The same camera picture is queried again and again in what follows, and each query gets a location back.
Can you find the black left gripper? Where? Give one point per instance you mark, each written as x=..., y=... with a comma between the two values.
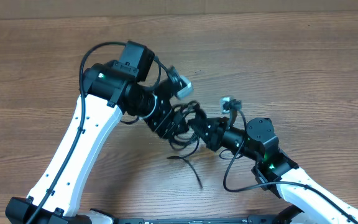
x=156, y=122

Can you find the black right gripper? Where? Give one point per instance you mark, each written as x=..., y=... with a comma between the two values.
x=213, y=135

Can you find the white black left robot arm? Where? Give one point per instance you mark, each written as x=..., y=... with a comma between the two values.
x=107, y=92

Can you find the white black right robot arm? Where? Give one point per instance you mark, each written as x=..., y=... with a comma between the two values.
x=275, y=171

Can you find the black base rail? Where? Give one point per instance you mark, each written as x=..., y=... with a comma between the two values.
x=251, y=219

